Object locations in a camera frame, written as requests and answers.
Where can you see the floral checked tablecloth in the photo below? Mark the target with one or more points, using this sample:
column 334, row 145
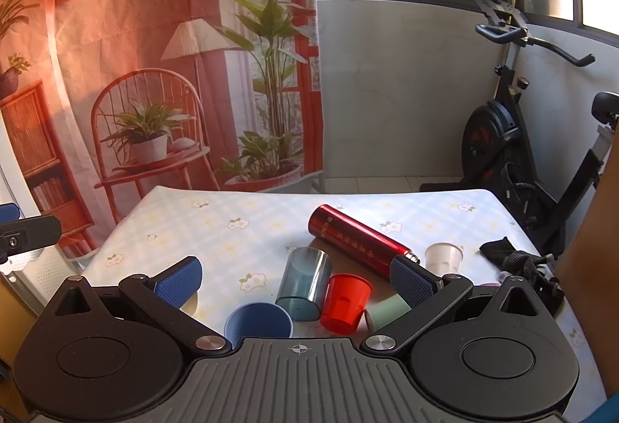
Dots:
column 217, row 220

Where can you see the red plastic cup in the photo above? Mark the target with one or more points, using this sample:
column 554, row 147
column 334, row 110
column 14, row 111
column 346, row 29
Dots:
column 343, row 307

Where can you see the white plastic cup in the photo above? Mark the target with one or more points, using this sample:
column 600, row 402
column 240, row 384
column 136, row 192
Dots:
column 442, row 261

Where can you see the blue cloth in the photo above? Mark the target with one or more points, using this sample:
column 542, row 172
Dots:
column 607, row 411

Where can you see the pink cup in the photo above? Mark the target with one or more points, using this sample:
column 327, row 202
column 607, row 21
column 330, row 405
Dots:
column 489, row 284

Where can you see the translucent grey-blue cup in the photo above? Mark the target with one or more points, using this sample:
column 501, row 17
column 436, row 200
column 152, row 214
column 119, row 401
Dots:
column 302, row 282

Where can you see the green cup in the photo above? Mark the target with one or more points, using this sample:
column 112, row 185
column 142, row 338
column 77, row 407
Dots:
column 387, row 311

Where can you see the red thermos bottle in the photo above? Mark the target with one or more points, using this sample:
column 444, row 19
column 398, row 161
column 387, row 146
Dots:
column 348, row 232

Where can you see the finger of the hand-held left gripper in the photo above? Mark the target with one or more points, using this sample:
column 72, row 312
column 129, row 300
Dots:
column 29, row 232

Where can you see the printed backdrop cloth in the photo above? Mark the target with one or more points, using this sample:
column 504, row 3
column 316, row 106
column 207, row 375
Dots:
column 145, row 16

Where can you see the black cloth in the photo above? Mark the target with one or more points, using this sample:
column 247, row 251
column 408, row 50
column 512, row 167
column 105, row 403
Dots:
column 520, row 263

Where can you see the blue cup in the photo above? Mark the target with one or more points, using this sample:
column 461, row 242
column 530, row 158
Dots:
column 256, row 324

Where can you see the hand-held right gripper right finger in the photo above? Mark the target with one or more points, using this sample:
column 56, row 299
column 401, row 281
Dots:
column 410, row 280

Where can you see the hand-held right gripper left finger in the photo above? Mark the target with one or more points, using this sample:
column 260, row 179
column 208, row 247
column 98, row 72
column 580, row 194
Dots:
column 178, row 283

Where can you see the brown wooden board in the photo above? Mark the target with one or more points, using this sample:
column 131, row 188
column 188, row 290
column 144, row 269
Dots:
column 590, row 258

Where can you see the black exercise bike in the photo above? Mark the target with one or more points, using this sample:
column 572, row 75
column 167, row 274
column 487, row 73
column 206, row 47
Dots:
column 488, row 137

